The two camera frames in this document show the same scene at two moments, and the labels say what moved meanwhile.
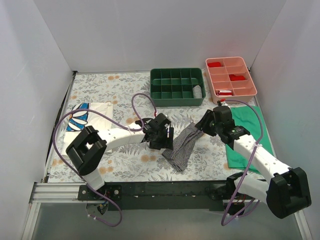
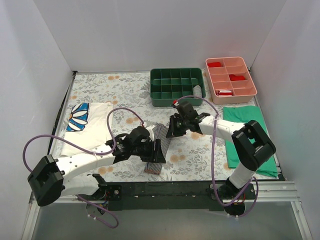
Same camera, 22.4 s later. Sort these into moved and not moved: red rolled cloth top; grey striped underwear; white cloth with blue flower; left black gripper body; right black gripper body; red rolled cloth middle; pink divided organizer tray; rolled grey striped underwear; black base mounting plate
Moved: right black gripper body; grey striped underwear; left black gripper body
Not moved: red rolled cloth middle; rolled grey striped underwear; pink divided organizer tray; red rolled cloth top; white cloth with blue flower; black base mounting plate
